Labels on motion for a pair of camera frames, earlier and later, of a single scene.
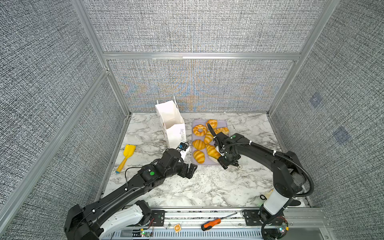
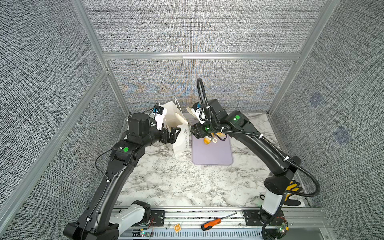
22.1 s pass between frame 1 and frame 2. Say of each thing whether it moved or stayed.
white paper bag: stayed
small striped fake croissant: stayed
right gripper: moved
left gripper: moved
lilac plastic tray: stayed
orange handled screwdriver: stayed
